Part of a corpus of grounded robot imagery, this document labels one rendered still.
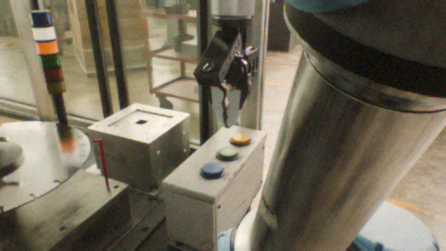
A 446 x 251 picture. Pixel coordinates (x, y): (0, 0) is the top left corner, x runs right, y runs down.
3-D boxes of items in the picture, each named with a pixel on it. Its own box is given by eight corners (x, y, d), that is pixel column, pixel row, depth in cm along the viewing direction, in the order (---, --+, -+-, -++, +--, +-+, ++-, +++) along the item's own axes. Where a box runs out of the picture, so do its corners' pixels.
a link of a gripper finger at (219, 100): (237, 119, 73) (238, 77, 69) (225, 130, 68) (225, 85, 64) (223, 117, 74) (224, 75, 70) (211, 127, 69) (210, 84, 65)
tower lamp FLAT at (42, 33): (46, 37, 83) (43, 23, 82) (60, 38, 81) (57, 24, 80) (30, 40, 79) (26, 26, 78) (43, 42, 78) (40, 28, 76)
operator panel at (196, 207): (225, 173, 92) (226, 123, 86) (264, 184, 88) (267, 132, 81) (166, 244, 69) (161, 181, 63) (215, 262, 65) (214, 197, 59)
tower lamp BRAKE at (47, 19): (43, 23, 82) (40, 9, 80) (57, 23, 80) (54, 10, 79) (26, 25, 78) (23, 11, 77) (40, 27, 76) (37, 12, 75)
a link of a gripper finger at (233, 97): (250, 122, 71) (253, 79, 67) (239, 133, 67) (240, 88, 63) (237, 119, 73) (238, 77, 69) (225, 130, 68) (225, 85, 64)
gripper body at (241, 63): (259, 78, 69) (262, 14, 63) (242, 91, 62) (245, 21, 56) (224, 72, 72) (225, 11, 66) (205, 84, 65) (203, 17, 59)
